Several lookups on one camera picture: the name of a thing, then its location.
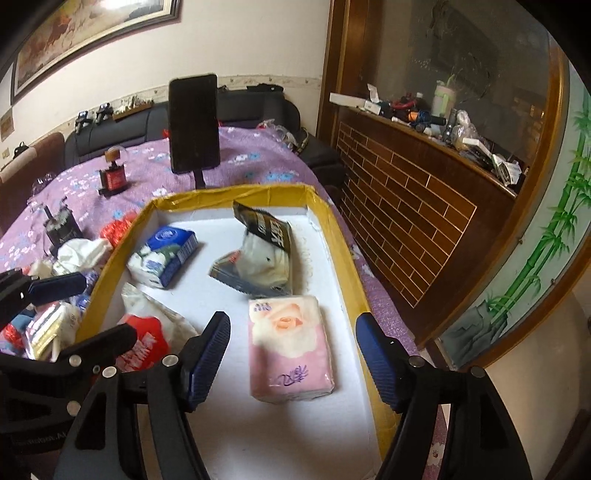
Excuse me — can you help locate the purple floral tablecloth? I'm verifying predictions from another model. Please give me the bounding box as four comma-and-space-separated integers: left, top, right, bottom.
0, 124, 448, 480

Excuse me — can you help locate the yellow cardboard box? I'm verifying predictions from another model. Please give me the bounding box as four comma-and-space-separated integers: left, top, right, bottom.
74, 183, 419, 462

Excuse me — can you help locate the framed painting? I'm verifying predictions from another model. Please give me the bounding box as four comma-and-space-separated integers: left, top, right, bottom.
9, 0, 183, 106

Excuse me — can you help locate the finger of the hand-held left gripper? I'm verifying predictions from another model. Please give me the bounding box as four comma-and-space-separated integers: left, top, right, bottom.
0, 270, 88, 326
0, 323, 138, 371

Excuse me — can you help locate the black cylindrical motor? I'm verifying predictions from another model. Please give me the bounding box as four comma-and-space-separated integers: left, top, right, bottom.
41, 198, 84, 252

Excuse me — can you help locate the blue white plastic bag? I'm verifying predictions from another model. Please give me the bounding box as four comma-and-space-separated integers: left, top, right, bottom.
69, 270, 102, 315

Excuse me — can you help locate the blue white tissue pack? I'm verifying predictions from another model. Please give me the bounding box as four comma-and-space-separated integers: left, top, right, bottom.
127, 224, 199, 289

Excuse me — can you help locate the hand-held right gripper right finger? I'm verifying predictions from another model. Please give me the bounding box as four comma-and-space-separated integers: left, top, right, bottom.
355, 312, 539, 480

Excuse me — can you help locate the pink rose tissue pack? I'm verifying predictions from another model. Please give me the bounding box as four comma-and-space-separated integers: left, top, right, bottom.
248, 295, 336, 403

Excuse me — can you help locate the white tumbler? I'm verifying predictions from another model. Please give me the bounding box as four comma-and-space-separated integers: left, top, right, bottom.
431, 79, 458, 116

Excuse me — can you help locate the red plastic bag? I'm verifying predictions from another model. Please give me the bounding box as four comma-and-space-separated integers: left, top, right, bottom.
99, 218, 134, 247

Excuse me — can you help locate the wooden cabinet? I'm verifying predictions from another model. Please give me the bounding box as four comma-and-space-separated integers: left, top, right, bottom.
318, 0, 573, 370

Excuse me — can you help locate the black sofa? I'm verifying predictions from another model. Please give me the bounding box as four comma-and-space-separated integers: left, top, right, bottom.
65, 85, 345, 185

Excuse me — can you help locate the black tissue pack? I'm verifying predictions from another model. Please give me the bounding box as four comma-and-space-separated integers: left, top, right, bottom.
209, 200, 294, 297

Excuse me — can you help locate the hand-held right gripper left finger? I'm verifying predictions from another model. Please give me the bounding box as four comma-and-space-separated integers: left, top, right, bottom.
54, 311, 232, 480

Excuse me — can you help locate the brown chair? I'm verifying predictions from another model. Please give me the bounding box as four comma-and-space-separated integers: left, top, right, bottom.
0, 131, 65, 236

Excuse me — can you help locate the white cloth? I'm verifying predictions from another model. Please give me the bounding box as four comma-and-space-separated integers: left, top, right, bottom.
30, 237, 114, 278

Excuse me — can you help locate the red black device wooden knob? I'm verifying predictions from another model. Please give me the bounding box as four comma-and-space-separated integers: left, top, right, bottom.
98, 148, 127, 197

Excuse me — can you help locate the black smartphone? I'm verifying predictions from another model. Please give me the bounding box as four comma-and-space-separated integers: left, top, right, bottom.
167, 73, 221, 175

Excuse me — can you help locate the red white tissue pack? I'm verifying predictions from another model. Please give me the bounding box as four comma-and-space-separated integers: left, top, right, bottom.
115, 282, 200, 372

